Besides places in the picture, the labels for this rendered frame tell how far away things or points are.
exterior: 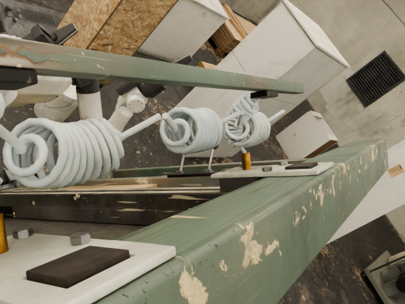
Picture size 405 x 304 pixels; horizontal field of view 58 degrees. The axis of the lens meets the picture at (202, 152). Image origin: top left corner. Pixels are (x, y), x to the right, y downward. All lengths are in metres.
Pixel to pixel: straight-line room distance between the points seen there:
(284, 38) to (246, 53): 0.40
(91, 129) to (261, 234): 0.19
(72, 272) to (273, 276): 0.22
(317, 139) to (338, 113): 3.39
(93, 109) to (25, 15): 0.40
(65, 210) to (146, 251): 0.74
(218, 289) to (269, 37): 3.31
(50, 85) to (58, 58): 1.07
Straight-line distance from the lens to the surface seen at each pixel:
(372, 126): 9.12
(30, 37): 0.99
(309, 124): 6.08
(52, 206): 1.04
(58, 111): 3.02
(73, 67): 0.30
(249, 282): 0.34
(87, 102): 1.50
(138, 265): 0.24
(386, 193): 4.56
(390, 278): 6.20
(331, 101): 9.44
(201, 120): 0.49
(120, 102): 1.47
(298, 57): 3.37
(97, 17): 3.20
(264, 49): 3.53
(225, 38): 6.68
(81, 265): 0.25
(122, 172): 1.79
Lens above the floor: 2.14
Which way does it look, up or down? 30 degrees down
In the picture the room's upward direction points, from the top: 50 degrees clockwise
